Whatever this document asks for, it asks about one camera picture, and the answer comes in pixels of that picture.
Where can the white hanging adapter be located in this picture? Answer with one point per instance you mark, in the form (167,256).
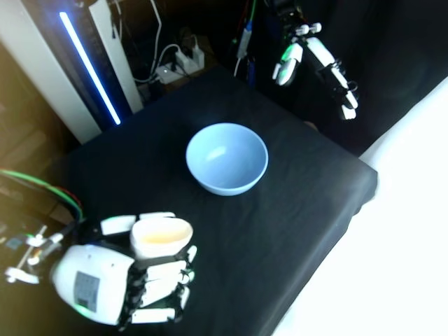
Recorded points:
(244,43)

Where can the white sheet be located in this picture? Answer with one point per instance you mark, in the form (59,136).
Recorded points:
(402,227)

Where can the light blue bowl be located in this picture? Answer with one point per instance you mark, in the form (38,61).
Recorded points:
(227,161)

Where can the black backdrop curtain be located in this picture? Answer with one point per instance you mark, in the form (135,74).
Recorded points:
(385,42)

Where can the white column with dark panel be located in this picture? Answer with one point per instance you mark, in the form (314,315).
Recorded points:
(28,63)

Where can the blue light strip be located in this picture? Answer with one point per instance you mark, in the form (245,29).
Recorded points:
(89,68)

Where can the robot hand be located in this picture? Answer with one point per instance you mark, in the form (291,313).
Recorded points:
(323,52)
(87,280)

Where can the white power strip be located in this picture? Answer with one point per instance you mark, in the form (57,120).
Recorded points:
(168,73)

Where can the white paper cup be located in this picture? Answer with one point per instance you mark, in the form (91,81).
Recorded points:
(157,250)

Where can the black table cloth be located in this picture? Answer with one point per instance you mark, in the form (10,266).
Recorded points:
(297,217)

